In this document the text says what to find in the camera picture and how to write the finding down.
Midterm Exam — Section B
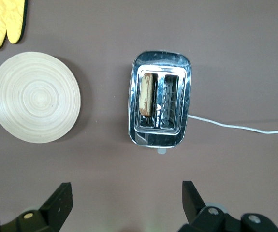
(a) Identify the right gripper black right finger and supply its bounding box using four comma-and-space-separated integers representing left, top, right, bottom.
177, 180, 278, 232

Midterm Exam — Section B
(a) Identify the brown table cover mat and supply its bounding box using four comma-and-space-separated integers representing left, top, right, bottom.
0, 0, 278, 232

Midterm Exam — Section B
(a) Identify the silver two-slot toaster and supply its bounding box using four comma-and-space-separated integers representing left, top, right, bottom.
127, 50, 192, 155

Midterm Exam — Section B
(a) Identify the slice of brown toast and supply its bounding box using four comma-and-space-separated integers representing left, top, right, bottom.
138, 72, 154, 118

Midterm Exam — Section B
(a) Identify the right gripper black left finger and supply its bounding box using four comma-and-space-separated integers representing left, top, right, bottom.
0, 182, 73, 232

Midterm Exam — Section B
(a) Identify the round wooden plate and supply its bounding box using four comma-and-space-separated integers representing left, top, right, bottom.
0, 51, 82, 144

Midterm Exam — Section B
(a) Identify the white toaster power cable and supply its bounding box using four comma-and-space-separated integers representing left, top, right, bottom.
188, 114, 278, 135

